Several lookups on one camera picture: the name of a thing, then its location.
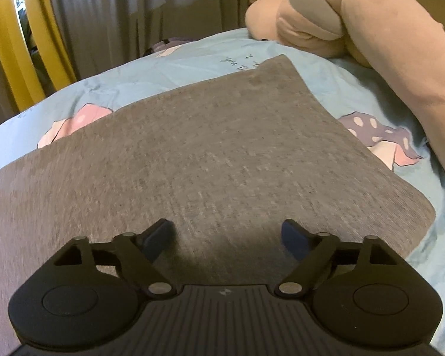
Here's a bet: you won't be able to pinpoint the light blue printed bed sheet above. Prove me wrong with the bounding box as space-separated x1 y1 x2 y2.
0 28 445 356

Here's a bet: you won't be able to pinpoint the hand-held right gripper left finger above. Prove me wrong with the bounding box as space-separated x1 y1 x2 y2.
54 219 177 299

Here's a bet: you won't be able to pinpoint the grey pants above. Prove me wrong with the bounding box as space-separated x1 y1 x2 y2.
0 54 436 356

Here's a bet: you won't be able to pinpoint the pink plush toy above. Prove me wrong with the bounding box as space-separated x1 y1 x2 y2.
241 0 445 193

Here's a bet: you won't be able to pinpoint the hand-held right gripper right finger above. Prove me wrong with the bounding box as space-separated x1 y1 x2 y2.
276 220 394 298

